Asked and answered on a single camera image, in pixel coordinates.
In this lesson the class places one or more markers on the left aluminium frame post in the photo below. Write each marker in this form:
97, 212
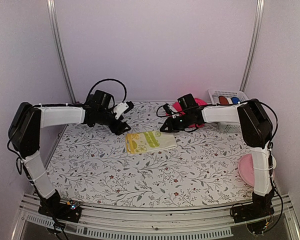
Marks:
52, 12

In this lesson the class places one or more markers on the floral tablecloth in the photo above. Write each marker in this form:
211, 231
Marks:
92, 165

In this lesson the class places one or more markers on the white plastic basket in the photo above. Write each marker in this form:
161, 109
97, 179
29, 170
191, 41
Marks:
226, 116

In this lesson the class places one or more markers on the blue item in basket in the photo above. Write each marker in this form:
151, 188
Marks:
235, 100

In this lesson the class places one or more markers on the white item in basket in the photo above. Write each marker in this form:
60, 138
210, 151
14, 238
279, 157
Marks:
230, 101

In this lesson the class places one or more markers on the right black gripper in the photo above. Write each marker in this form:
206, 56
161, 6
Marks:
162, 128

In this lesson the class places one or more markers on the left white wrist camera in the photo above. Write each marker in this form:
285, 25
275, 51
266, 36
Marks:
122, 108

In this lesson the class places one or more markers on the right aluminium frame post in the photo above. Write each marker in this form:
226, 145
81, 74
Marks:
257, 24

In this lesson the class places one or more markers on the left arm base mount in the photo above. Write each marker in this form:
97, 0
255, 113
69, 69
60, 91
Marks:
60, 211

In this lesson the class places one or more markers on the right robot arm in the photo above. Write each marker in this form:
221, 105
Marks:
256, 127

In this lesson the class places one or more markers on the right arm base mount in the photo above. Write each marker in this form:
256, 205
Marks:
248, 212

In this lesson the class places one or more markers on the red item in basket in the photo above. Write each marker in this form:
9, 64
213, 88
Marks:
223, 100

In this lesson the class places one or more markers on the front aluminium rail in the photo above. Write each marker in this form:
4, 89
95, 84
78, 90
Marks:
209, 222

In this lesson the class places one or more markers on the aluminium frame post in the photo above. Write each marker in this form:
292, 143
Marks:
257, 24
52, 12

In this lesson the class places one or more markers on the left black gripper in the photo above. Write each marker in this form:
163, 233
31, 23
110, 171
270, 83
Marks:
120, 130

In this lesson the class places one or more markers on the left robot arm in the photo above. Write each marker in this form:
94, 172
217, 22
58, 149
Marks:
24, 133

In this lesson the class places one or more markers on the pink towel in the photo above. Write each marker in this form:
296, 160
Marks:
182, 111

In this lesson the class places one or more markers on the green yellow patterned towel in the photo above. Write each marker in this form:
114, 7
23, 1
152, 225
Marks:
149, 141

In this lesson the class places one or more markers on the pink plate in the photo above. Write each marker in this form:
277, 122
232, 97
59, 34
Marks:
246, 169

